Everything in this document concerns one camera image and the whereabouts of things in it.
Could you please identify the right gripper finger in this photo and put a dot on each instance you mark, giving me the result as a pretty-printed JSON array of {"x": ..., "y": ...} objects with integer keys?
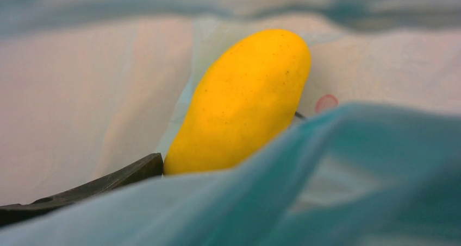
[{"x": 145, "y": 168}]

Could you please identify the light blue plastic bag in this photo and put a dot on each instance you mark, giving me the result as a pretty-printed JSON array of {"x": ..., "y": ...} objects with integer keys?
[{"x": 89, "y": 86}]

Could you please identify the yellow fake mango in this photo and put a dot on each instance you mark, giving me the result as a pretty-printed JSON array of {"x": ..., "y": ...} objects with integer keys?
[{"x": 245, "y": 98}]

